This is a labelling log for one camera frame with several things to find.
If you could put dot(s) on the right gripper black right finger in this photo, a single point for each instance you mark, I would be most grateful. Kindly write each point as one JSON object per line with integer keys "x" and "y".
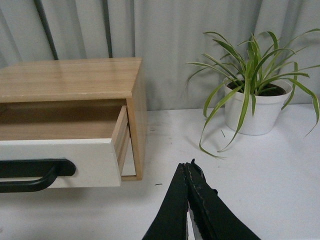
{"x": 213, "y": 219}

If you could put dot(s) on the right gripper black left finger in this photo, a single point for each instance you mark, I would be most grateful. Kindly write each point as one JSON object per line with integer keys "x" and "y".
{"x": 170, "y": 222}

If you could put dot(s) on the white drawer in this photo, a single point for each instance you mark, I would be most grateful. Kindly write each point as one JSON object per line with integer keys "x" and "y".
{"x": 62, "y": 147}
{"x": 129, "y": 164}

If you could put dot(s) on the wooden drawer cabinet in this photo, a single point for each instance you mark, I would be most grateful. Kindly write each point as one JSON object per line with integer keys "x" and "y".
{"x": 106, "y": 82}

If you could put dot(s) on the grey curtain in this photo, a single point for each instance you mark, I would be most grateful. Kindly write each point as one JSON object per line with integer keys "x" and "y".
{"x": 167, "y": 34}

